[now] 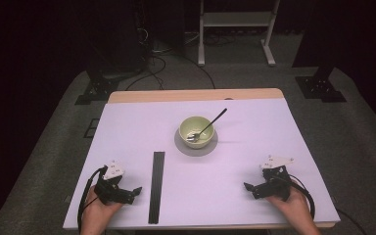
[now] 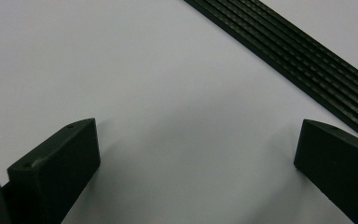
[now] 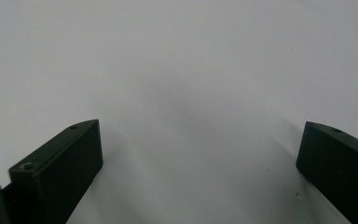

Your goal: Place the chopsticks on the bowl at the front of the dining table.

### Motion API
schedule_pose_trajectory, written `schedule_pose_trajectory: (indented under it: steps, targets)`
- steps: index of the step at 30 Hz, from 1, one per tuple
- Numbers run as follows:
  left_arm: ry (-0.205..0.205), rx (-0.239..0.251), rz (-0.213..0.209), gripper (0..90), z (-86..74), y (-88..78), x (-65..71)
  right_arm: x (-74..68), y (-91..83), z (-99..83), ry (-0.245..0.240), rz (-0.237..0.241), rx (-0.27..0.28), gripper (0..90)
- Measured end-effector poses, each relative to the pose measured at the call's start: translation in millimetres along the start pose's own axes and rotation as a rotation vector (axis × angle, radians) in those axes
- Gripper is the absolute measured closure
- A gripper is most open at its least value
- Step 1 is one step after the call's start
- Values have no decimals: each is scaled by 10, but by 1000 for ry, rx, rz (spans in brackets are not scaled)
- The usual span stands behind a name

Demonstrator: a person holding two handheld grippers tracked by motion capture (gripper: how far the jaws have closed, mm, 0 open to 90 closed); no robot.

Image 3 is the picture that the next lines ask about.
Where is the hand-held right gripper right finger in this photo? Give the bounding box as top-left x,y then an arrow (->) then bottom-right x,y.
296,120 -> 358,224

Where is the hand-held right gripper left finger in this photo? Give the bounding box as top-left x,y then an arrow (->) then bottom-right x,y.
1,119 -> 103,224

